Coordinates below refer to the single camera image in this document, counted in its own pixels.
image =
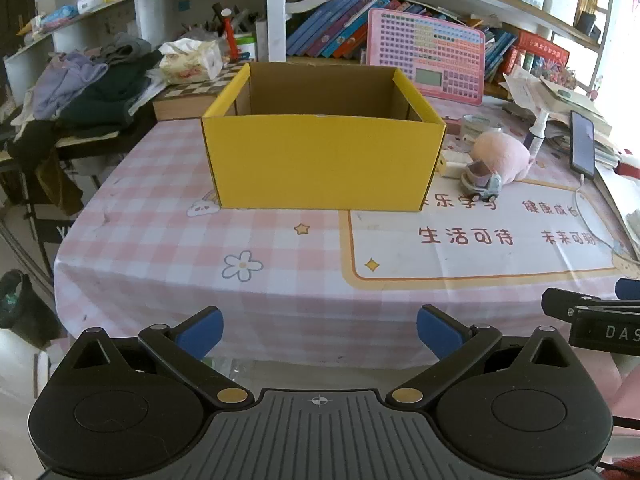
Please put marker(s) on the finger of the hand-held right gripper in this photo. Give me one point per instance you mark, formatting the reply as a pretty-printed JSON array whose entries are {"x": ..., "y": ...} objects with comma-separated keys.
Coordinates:
[
  {"x": 629, "y": 289},
  {"x": 560, "y": 302}
]

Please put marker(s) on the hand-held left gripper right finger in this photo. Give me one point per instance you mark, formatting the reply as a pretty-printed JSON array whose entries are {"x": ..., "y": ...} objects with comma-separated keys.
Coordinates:
[{"x": 435, "y": 331}]

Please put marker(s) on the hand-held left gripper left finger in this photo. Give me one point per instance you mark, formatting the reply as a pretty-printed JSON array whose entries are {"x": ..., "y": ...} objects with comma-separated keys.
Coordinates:
[{"x": 207, "y": 332}]

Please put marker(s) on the small toy truck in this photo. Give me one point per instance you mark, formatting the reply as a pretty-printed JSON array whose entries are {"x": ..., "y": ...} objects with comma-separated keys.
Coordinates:
[{"x": 480, "y": 185}]

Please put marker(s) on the pink plush toy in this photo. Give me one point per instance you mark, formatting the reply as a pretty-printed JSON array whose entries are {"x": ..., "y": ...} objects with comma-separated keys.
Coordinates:
[{"x": 500, "y": 152}]

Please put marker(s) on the white spray bottle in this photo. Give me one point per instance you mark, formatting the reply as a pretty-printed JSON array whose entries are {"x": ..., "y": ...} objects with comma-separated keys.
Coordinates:
[{"x": 537, "y": 140}]

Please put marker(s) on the white charger plug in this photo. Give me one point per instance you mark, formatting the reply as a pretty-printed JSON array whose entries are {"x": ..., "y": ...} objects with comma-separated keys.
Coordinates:
[{"x": 456, "y": 167}]

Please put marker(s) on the clear tape roll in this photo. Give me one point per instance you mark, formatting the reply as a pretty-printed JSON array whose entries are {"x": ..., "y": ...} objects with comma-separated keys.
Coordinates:
[{"x": 475, "y": 124}]

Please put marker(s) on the yellow cardboard box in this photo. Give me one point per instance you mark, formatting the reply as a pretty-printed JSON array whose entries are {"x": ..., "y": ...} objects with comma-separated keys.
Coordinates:
[{"x": 320, "y": 160}]

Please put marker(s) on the white printed desk mat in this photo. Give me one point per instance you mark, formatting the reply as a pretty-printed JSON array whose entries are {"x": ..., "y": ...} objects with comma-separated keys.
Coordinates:
[{"x": 475, "y": 265}]

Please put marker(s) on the black smartphone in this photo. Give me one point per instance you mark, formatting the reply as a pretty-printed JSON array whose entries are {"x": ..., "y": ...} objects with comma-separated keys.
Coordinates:
[{"x": 582, "y": 145}]

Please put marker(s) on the black trash bag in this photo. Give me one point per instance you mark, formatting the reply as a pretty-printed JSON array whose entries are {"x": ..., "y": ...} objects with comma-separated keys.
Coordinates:
[{"x": 20, "y": 305}]

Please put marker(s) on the stack of papers and books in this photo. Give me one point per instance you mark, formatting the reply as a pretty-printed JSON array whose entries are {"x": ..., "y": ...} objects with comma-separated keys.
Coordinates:
[{"x": 565, "y": 97}]

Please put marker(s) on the wooden chessboard box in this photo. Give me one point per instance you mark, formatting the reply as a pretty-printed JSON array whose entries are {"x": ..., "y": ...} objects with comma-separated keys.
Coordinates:
[{"x": 185, "y": 105}]

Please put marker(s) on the red book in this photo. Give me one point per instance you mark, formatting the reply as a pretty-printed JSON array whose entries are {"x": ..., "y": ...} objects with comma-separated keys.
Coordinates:
[{"x": 542, "y": 50}]

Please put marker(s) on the pile of clothes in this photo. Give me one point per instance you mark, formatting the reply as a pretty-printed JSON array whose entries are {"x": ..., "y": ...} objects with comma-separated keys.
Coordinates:
[{"x": 100, "y": 90}]

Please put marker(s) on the black pencil cup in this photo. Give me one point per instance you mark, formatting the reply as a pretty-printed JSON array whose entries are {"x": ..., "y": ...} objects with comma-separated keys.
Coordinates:
[{"x": 586, "y": 22}]

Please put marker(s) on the floral tissue pack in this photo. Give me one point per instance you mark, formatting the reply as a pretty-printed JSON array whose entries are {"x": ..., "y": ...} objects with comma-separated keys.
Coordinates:
[{"x": 192, "y": 62}]

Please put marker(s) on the pink learning tablet toy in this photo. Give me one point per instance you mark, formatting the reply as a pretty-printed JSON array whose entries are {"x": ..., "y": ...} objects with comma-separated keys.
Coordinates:
[{"x": 425, "y": 50}]

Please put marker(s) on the green and white can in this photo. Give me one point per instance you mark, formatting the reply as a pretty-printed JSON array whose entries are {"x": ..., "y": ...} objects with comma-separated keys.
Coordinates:
[{"x": 246, "y": 47}]

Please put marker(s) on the white pencil cup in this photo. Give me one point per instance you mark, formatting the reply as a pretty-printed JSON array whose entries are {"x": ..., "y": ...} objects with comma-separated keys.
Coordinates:
[{"x": 560, "y": 5}]

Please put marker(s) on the row of colourful books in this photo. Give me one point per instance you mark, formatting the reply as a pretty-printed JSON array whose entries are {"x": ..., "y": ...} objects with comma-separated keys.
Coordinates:
[{"x": 325, "y": 30}]

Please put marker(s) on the white bookshelf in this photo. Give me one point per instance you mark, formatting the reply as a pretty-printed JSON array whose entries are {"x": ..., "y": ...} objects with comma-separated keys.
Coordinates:
[{"x": 276, "y": 10}]

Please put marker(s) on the small white box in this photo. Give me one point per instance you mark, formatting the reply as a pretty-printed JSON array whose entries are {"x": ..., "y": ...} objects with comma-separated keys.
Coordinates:
[{"x": 92, "y": 2}]

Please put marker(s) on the small blue packet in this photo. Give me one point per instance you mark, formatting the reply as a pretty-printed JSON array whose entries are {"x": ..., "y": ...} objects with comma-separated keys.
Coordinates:
[{"x": 57, "y": 15}]

